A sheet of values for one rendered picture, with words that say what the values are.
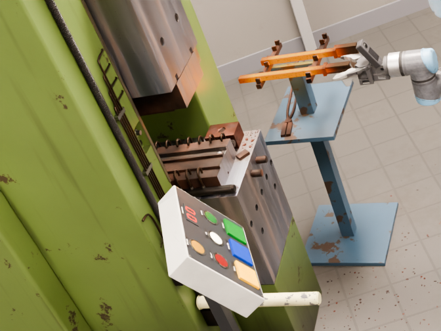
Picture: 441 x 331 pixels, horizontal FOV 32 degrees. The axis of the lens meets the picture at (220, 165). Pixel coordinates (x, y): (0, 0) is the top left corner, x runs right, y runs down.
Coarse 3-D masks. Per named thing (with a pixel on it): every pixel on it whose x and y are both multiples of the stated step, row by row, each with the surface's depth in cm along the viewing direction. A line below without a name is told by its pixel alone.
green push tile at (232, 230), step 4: (224, 220) 229; (224, 224) 228; (228, 224) 229; (232, 224) 231; (228, 228) 226; (232, 228) 228; (236, 228) 231; (240, 228) 233; (228, 232) 224; (232, 232) 226; (236, 232) 228; (240, 232) 230; (232, 236) 225; (236, 236) 226; (240, 236) 228; (244, 236) 230; (240, 240) 226; (244, 240) 228; (244, 244) 227
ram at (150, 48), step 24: (96, 0) 220; (120, 0) 218; (144, 0) 225; (168, 0) 239; (96, 24) 226; (120, 24) 224; (144, 24) 224; (168, 24) 238; (120, 48) 229; (144, 48) 227; (168, 48) 236; (192, 48) 252; (120, 72) 235; (144, 72) 233; (168, 72) 234; (144, 96) 239
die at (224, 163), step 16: (192, 144) 279; (208, 144) 275; (224, 144) 272; (176, 160) 274; (192, 160) 271; (208, 160) 268; (224, 160) 267; (176, 176) 268; (192, 176) 265; (208, 176) 262; (224, 176) 266
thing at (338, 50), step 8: (336, 48) 294; (344, 48) 293; (352, 48) 292; (272, 56) 308; (280, 56) 306; (288, 56) 304; (296, 56) 302; (304, 56) 301; (320, 56) 298; (328, 56) 297; (336, 56) 295
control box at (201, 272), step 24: (168, 192) 225; (168, 216) 217; (216, 216) 229; (168, 240) 209; (192, 240) 205; (168, 264) 203; (192, 264) 198; (216, 264) 205; (192, 288) 203; (216, 288) 204; (240, 288) 205; (240, 312) 210
